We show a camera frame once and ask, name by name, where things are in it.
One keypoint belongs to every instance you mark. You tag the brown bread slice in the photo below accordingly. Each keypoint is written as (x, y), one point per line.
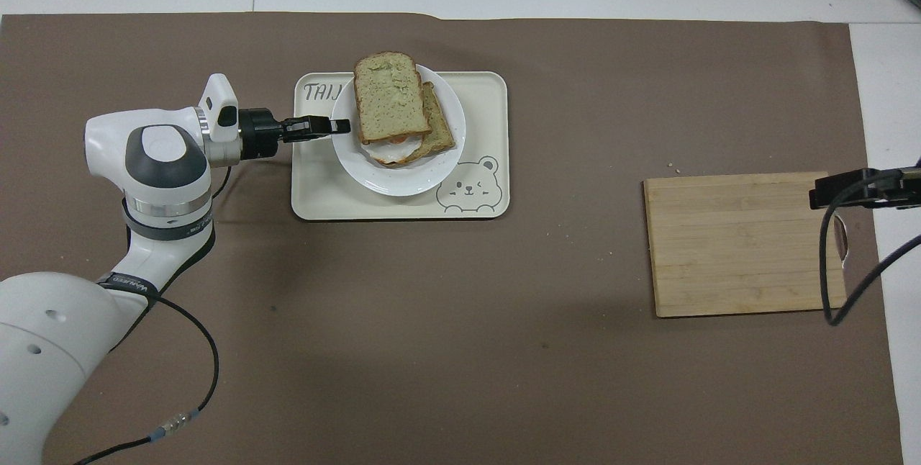
(439, 130)
(390, 94)

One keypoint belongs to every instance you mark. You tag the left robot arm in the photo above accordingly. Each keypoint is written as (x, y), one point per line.
(57, 335)

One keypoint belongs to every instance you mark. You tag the wooden cutting board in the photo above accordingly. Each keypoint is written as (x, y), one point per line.
(741, 249)

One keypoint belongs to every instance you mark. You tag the cream tray with bear print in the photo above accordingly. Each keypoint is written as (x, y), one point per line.
(324, 191)

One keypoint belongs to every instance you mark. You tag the white round plate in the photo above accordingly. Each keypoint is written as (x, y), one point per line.
(403, 181)

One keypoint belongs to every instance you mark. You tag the fried egg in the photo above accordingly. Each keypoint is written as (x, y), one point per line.
(393, 154)

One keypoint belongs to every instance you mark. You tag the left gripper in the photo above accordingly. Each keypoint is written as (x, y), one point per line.
(257, 134)

